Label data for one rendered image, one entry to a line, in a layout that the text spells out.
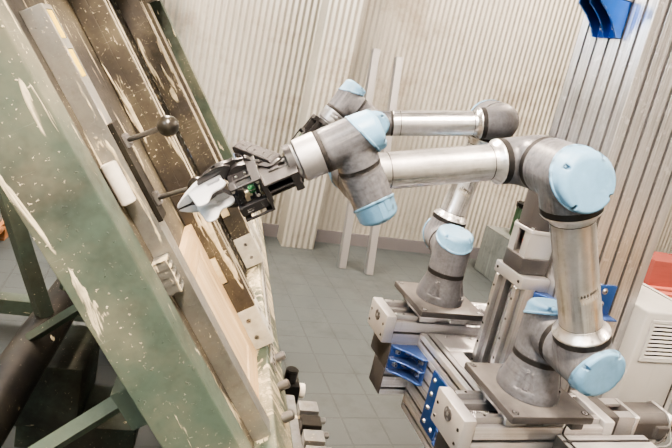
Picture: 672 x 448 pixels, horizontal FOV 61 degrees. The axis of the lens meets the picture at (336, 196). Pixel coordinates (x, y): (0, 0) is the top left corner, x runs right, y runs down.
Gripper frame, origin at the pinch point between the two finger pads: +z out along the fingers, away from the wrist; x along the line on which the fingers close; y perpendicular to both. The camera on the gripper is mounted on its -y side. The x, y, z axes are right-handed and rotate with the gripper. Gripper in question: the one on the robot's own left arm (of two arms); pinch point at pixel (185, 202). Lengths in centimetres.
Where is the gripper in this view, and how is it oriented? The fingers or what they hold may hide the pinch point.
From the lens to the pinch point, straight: 100.4
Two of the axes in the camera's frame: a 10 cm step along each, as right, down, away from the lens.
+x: 2.8, 7.2, 6.4
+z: -9.2, 4.0, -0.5
